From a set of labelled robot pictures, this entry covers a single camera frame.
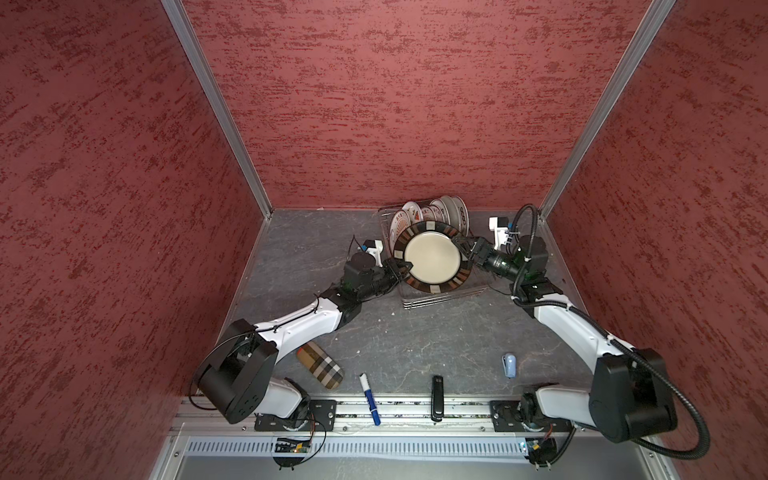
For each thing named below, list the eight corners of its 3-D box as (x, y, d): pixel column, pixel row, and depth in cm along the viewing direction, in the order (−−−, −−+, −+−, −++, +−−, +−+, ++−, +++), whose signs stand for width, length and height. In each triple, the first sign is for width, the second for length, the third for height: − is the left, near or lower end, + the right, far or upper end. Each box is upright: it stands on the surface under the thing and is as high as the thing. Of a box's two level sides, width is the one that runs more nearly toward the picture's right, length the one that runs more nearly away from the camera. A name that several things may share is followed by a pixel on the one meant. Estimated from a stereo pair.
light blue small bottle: (505, 378, 82) (509, 375, 80) (500, 357, 86) (504, 353, 83) (516, 378, 82) (520, 375, 80) (510, 357, 86) (514, 353, 83)
